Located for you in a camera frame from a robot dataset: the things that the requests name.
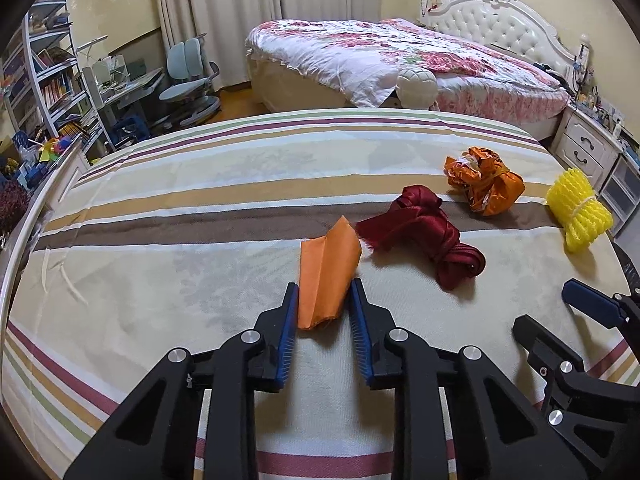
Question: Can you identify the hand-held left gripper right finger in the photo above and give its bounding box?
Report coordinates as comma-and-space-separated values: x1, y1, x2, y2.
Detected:
348, 278, 588, 480

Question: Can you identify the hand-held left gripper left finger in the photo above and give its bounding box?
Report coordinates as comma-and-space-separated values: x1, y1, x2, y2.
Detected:
64, 282, 301, 480

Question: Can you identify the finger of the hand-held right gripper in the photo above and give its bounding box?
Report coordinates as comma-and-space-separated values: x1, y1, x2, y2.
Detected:
561, 279, 640, 356
512, 314, 640, 480

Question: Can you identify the black plastic bag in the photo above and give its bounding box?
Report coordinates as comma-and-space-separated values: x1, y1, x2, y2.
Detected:
612, 240, 640, 291

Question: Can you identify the orange cloth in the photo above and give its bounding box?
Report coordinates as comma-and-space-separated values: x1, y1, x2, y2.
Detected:
297, 215, 362, 331

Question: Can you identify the yellow foam fruit net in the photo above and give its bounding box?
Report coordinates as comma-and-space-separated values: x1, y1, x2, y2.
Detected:
545, 169, 614, 253

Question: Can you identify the white plastic drawer unit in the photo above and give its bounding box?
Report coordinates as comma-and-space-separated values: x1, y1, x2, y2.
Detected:
597, 152, 640, 233

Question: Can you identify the dark red cloth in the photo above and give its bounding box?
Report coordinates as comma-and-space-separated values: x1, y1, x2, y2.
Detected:
355, 185, 487, 292

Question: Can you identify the white nightstand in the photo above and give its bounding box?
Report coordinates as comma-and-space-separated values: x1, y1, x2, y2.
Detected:
550, 102, 626, 178

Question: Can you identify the crumpled orange snack wrapper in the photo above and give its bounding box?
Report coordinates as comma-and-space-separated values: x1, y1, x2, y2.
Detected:
444, 146, 526, 217

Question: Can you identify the bed with floral quilt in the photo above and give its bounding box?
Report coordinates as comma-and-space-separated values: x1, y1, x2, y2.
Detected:
245, 17, 571, 121

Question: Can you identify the light blue desk chair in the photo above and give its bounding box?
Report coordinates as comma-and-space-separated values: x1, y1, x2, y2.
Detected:
159, 35, 222, 126

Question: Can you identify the grey study desk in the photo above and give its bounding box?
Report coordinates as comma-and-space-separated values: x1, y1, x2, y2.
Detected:
82, 57, 166, 151

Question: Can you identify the white tufted headboard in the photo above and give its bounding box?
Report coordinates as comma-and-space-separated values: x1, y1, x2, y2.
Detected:
419, 0, 586, 68

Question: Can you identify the pile of colourful toys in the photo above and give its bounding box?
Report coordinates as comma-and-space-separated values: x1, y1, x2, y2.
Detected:
0, 130, 83, 181

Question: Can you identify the dark red fluffy duster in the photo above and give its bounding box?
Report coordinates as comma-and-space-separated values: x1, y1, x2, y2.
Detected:
0, 180, 31, 233

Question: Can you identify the cream curtain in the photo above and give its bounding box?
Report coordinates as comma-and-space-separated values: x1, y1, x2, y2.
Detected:
152, 0, 383, 96

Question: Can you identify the white bookshelf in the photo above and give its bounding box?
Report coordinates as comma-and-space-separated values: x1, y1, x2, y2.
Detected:
0, 0, 108, 146

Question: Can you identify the white bed frame rail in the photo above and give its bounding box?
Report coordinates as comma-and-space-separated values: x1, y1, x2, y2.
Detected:
0, 150, 88, 321

